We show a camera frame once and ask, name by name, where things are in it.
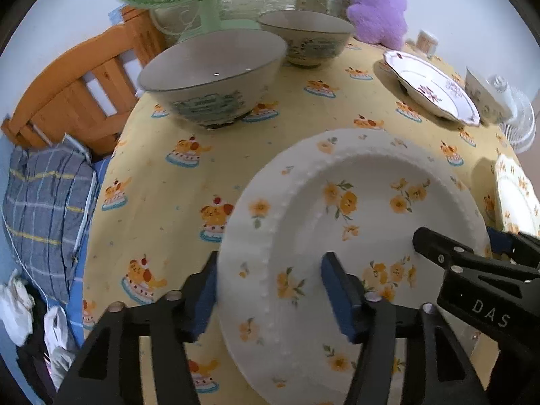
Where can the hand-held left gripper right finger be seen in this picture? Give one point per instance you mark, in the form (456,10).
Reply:
(337,299)

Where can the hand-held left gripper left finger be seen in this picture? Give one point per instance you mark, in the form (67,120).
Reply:
(202,299)

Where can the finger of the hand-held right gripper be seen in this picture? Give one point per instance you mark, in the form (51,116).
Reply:
(502,244)
(438,247)

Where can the white plate with orange flowers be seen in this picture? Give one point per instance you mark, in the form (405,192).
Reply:
(517,194)
(303,236)

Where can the yellow cartoon print tablecloth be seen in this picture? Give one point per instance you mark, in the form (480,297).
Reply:
(168,219)

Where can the white desk fan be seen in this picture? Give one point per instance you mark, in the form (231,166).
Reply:
(521,128)

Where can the blue bed sheet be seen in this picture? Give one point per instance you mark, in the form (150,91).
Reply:
(78,291)

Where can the white plastic bag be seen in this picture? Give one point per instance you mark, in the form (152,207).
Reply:
(57,337)
(17,308)

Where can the small floral bowl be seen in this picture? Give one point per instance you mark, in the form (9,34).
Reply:
(485,93)

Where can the white plate with purple flowers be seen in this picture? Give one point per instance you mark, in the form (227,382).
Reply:
(426,78)

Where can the blue plaid pillow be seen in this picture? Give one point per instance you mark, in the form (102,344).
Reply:
(46,202)

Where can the cotton swab container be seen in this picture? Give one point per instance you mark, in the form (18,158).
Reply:
(426,42)

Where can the purple plush toy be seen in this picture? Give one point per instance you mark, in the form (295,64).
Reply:
(375,4)

